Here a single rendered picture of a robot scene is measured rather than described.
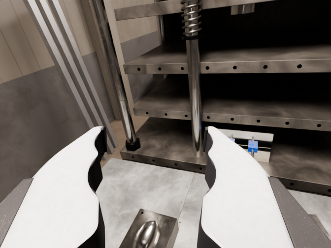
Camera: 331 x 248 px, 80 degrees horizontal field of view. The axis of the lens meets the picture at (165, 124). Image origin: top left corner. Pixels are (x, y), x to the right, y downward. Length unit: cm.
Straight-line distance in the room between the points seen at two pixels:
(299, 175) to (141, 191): 73
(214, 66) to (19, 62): 201
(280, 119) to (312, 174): 30
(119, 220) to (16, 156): 180
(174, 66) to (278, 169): 70
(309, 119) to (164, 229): 73
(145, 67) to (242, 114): 52
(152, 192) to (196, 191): 20
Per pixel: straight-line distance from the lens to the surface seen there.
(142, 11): 102
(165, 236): 75
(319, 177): 114
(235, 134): 104
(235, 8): 115
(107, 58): 104
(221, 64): 91
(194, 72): 90
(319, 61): 94
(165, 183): 99
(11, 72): 246
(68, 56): 234
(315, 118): 105
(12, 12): 256
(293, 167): 115
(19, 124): 249
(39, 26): 226
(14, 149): 251
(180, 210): 89
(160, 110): 109
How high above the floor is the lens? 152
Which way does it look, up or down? 30 degrees down
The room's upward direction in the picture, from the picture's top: 8 degrees counter-clockwise
